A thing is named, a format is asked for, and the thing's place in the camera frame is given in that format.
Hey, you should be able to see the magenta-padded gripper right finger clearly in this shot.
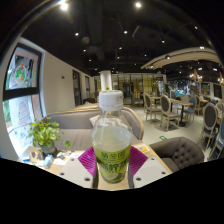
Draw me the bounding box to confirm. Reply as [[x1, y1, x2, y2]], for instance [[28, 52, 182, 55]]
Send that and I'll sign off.
[[128, 145, 172, 189]]

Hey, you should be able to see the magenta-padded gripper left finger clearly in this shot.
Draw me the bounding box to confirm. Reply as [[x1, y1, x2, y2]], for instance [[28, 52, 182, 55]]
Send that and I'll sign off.
[[58, 146, 99, 189]]

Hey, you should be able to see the green-labelled clear drink bottle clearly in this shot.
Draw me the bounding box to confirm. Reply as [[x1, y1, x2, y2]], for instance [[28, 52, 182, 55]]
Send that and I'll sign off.
[[91, 89, 133, 185]]

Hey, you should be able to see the yellow paper card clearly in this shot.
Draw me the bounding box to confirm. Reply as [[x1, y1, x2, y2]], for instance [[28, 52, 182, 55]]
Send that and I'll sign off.
[[134, 143, 151, 154]]

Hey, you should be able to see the small blue white carton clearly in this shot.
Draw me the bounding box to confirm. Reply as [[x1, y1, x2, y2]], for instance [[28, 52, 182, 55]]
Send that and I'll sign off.
[[43, 153, 55, 169]]

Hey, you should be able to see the grey tufted armchair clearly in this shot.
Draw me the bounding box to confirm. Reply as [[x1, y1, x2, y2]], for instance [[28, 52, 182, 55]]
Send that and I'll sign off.
[[148, 136, 205, 174]]

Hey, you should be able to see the grey curved sofa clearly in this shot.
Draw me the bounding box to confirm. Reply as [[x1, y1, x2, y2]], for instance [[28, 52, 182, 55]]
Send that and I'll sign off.
[[41, 103, 145, 153]]

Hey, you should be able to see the green potted plant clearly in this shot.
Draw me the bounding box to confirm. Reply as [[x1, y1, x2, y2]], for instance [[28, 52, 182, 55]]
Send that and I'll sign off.
[[27, 116, 72, 155]]

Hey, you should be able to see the group of dining chairs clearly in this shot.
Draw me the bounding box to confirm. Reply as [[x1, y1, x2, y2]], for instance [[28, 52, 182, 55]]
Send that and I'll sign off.
[[131, 89, 224, 159]]

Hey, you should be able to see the dark-framed window with stickers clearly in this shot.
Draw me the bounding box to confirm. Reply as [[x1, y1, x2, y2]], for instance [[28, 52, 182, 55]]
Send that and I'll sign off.
[[2, 43, 44, 158]]

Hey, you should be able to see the group of ceiling lights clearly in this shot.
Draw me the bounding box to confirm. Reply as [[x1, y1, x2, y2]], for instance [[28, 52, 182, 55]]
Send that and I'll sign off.
[[56, 0, 208, 54]]

